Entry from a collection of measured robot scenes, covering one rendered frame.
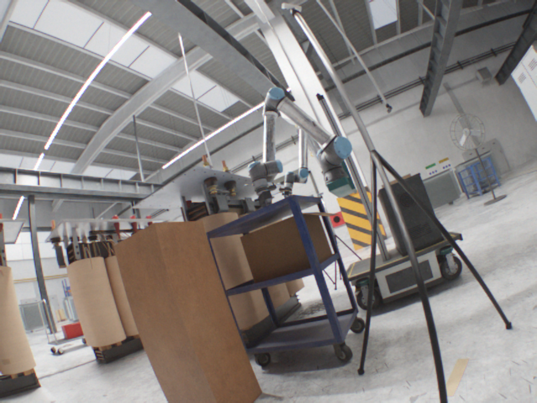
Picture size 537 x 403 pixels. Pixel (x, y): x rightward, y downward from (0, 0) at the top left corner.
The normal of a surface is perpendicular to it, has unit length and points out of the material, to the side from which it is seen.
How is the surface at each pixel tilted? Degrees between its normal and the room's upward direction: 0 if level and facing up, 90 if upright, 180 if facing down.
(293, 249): 90
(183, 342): 90
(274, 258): 90
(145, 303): 90
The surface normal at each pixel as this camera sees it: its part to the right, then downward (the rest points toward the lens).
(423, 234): -0.38, -0.06
